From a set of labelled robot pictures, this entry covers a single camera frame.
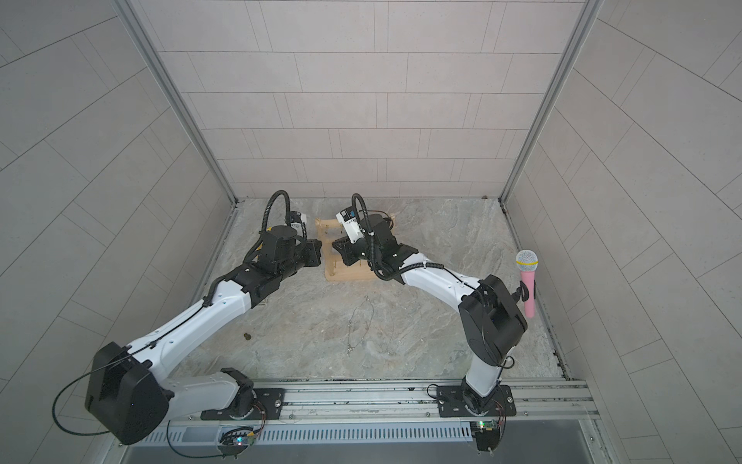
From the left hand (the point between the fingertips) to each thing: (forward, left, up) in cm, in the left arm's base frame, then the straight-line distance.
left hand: (328, 240), depth 81 cm
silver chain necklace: (-23, -6, -20) cm, 31 cm away
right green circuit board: (-43, -41, -20) cm, 63 cm away
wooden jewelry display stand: (+2, 0, -19) cm, 19 cm away
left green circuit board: (-44, +18, -18) cm, 51 cm away
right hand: (0, -2, -1) cm, 2 cm away
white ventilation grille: (-42, -1, -20) cm, 47 cm away
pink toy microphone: (-12, -49, +8) cm, 51 cm away
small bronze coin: (-20, +23, -19) cm, 36 cm away
